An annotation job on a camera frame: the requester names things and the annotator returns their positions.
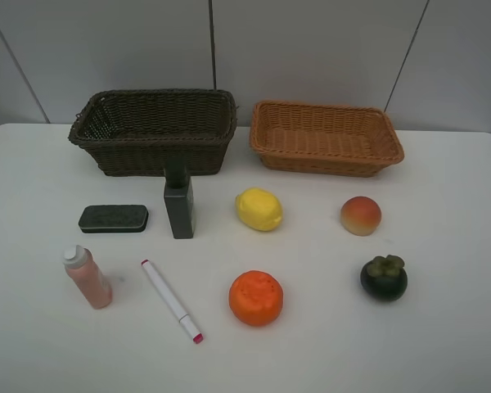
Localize yellow lemon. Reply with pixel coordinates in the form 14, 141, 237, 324
235, 187, 283, 232

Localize dark grey square bottle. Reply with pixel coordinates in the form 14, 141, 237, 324
164, 156, 195, 239

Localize orange tangerine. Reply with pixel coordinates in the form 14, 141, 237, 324
228, 270, 284, 327

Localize red-yellow peach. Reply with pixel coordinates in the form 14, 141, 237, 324
340, 196, 382, 237

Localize white marker pink caps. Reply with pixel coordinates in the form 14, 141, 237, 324
141, 260, 204, 344

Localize black whiteboard eraser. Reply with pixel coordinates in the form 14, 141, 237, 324
78, 205, 149, 233

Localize dark mangosteen green calyx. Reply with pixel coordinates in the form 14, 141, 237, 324
360, 255, 408, 302

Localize pink bottle white cap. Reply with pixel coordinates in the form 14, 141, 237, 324
62, 245, 112, 309

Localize orange wicker basket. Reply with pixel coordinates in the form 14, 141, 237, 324
250, 101, 404, 178

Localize dark brown wicker basket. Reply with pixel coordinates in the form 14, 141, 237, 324
69, 88, 236, 177

